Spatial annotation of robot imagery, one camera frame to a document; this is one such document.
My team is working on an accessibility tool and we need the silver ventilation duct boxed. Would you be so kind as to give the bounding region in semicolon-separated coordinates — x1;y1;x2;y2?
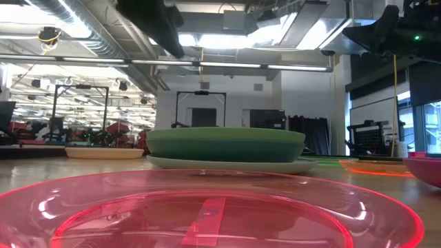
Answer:
29;0;163;94

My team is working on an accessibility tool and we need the small clear orange plate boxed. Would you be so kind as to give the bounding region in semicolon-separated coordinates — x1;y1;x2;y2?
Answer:
338;158;416;178

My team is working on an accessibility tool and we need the black cabinet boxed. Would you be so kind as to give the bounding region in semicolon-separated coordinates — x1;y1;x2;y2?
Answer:
249;109;287;132

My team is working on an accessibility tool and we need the long ceiling light strip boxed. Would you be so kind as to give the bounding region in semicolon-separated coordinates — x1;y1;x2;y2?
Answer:
0;53;334;74

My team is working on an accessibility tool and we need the small clear green plate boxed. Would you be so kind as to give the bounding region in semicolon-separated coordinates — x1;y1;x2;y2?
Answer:
299;155;360;168

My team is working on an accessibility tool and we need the black pegboard cart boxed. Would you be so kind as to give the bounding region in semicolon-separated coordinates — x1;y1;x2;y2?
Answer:
345;119;391;156

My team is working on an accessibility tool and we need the black curtain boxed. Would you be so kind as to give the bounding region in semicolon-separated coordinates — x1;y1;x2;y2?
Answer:
288;115;331;156

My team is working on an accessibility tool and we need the large dark teal plate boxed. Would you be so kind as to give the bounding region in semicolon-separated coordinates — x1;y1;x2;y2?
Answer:
145;138;307;164

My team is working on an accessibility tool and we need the small clear pink plate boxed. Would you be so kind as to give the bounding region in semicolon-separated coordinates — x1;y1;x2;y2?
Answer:
0;168;426;248

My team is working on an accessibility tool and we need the yellow hanging cable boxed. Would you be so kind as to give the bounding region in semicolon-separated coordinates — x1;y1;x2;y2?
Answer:
390;54;398;158

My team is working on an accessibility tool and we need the black gantry frame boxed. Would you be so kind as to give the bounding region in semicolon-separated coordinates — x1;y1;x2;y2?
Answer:
174;90;227;129
50;83;110;139

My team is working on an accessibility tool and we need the large green plastic plate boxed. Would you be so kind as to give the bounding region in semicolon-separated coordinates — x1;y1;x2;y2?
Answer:
145;127;307;144

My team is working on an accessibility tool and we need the small magenta plastic plate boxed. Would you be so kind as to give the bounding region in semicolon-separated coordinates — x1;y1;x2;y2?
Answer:
402;156;441;189

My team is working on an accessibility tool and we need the large pale grey plate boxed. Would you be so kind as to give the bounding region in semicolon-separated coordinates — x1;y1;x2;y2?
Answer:
146;154;319;176

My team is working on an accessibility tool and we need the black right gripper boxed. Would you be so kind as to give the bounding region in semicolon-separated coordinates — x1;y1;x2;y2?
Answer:
341;0;441;65

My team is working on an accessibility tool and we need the black monitor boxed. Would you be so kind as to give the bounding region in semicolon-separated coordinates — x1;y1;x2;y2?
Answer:
0;101;17;136

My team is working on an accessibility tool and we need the small peach plastic plate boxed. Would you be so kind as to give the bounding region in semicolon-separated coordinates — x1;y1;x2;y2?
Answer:
64;147;145;160

